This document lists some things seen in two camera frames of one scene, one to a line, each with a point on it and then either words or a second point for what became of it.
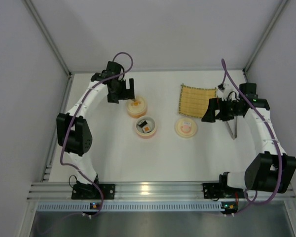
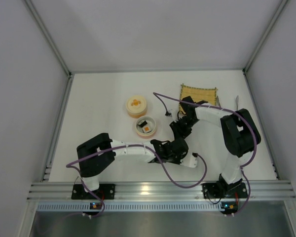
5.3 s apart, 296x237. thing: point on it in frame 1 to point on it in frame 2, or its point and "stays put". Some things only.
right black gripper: x=218 y=109 to x=178 y=129
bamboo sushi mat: x=194 y=101 stays put
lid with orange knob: x=139 y=105 stays put
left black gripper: x=124 y=91 to x=171 y=158
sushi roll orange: x=146 y=129 stays put
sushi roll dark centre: x=142 y=124 stays put
